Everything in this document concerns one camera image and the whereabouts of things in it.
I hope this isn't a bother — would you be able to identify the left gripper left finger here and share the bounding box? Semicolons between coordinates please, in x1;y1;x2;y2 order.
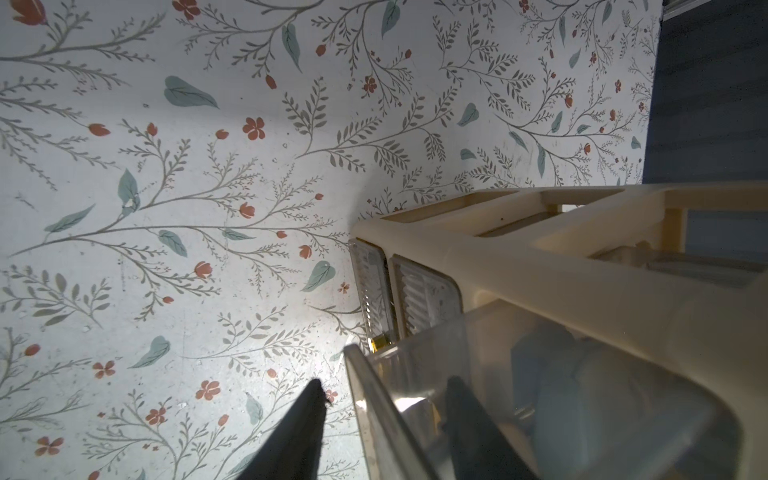
238;379;327;480

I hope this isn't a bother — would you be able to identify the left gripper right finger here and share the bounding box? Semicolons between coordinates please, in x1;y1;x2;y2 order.
444;376;537;479

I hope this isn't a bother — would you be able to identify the clear top drawer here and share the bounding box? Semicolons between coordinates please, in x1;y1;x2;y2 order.
344;302;741;479

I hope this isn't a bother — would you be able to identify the beige drawer organizer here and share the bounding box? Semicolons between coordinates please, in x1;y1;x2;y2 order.
352;182;767;479

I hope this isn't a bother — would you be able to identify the middle drawer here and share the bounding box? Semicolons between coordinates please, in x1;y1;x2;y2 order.
391;255;463;337

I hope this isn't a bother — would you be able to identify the bottom drawer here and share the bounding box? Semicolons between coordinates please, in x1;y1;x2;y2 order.
350;239;398;352

